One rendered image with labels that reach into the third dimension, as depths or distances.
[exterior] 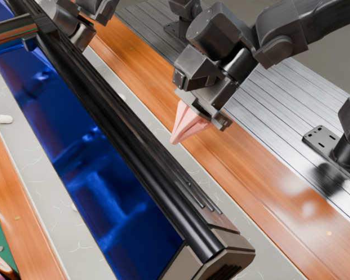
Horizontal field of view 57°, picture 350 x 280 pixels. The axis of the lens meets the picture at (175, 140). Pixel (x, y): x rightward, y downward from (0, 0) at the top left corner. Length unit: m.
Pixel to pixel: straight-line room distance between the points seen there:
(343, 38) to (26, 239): 2.41
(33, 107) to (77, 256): 0.33
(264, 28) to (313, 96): 0.46
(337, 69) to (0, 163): 2.02
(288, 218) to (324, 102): 0.45
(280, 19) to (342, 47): 2.03
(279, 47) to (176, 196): 0.38
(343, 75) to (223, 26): 1.81
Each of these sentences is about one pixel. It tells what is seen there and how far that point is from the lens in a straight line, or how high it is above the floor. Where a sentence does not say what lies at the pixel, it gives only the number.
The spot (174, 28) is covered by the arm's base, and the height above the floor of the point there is 0.68.
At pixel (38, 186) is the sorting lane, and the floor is 0.74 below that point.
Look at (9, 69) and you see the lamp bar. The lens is 0.34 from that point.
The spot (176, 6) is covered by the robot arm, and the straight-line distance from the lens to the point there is 1.00.
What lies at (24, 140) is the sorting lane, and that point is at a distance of 0.75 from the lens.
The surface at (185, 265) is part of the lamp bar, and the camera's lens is 0.16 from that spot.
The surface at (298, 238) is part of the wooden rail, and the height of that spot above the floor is 0.76.
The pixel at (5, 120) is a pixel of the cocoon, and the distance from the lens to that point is 0.79.
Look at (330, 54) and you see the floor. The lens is 2.43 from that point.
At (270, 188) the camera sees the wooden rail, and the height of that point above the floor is 0.76.
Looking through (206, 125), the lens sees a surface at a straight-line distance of 0.57.
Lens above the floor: 1.26
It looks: 50 degrees down
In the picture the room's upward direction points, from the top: straight up
